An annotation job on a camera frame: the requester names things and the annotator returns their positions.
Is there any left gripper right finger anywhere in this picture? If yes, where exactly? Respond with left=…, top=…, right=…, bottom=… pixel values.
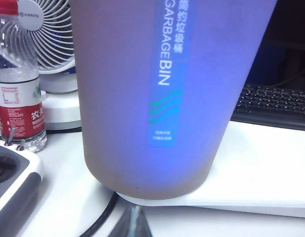
left=134, top=205, right=154, bottom=237

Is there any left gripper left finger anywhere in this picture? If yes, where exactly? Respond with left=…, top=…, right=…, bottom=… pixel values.
left=119, top=205, right=137, bottom=237

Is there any white remote controller with screen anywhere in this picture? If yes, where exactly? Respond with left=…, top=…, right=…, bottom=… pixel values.
left=0, top=127, right=44, bottom=217

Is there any white work board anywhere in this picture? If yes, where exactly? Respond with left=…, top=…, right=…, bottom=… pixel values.
left=116, top=120, right=305, bottom=219

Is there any clear water bottle red label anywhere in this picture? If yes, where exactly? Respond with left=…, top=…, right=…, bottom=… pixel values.
left=0, top=0, right=48, bottom=154

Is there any black computer keyboard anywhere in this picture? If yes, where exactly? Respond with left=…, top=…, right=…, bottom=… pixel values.
left=231, top=83, right=305, bottom=132

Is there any white desk fan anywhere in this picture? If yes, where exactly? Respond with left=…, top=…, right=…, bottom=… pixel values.
left=0, top=0, right=82, bottom=131

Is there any black ASUS computer monitor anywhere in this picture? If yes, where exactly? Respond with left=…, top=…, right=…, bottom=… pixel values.
left=265, top=0, right=305, bottom=52

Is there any thick black cable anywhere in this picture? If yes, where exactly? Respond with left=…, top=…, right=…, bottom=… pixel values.
left=74, top=192, right=118, bottom=237

